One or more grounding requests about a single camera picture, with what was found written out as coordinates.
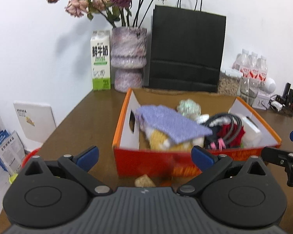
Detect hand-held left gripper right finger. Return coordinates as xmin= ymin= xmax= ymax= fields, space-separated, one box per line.
xmin=178 ymin=146 xmax=271 ymax=197

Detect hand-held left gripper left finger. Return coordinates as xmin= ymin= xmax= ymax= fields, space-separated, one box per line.
xmin=21 ymin=146 xmax=113 ymax=197

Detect purple knitted cloth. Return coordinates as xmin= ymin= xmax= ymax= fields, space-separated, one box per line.
xmin=135 ymin=105 xmax=213 ymax=144

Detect iridescent mesh ball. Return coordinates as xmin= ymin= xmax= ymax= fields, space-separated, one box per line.
xmin=177 ymin=99 xmax=202 ymax=120

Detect orange cardboard box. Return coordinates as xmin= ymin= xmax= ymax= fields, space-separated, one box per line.
xmin=112 ymin=88 xmax=282 ymax=178

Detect yellow sponge block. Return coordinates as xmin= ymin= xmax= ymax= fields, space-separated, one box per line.
xmin=134 ymin=174 xmax=155 ymax=188

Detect translucent white plastic container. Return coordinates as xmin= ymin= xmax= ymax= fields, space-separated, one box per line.
xmin=239 ymin=116 xmax=262 ymax=148

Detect clear seed storage container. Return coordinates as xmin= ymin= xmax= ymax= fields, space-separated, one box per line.
xmin=218 ymin=69 xmax=243 ymax=95

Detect pink clip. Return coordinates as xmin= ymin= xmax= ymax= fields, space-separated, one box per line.
xmin=210 ymin=138 xmax=226 ymax=149

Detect red fabric piece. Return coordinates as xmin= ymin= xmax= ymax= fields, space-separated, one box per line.
xmin=221 ymin=123 xmax=245 ymax=147

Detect black power adapters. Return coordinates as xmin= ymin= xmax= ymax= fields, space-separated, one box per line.
xmin=283 ymin=82 xmax=293 ymax=103

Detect yellow plush toy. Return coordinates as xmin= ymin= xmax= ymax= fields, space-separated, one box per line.
xmin=140 ymin=124 xmax=205 ymax=152

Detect white printed tin box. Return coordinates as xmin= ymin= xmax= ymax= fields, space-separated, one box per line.
xmin=252 ymin=90 xmax=274 ymax=110

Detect red plastic basin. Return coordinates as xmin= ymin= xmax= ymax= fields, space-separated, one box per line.
xmin=22 ymin=147 xmax=43 ymax=168

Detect clear glass cup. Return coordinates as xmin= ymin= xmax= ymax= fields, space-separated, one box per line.
xmin=239 ymin=77 xmax=261 ymax=106

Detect white flat board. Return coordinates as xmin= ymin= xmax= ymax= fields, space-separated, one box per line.
xmin=13 ymin=101 xmax=57 ymax=143

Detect red label water bottle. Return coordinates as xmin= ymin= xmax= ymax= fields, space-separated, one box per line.
xmin=257 ymin=56 xmax=269 ymax=82
xmin=249 ymin=52 xmax=259 ymax=78
xmin=232 ymin=49 xmax=249 ymax=77

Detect green white milk carton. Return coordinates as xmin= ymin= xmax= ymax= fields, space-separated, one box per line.
xmin=90 ymin=30 xmax=111 ymax=91

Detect black paper bag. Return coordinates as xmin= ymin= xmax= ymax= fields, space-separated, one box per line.
xmin=148 ymin=0 xmax=227 ymax=93

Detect purple marbled vase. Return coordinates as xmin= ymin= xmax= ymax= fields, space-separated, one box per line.
xmin=111 ymin=27 xmax=147 ymax=93

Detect dried rose bouquet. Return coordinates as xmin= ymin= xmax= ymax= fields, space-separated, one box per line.
xmin=46 ymin=0 xmax=172 ymax=28

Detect black tangled cables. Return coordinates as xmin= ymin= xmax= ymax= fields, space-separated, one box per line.
xmin=269 ymin=94 xmax=293 ymax=117

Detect white ring lid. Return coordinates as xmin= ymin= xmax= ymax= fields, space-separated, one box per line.
xmin=195 ymin=114 xmax=210 ymax=125

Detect black braided cable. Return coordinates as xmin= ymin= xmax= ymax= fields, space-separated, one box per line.
xmin=204 ymin=113 xmax=245 ymax=149

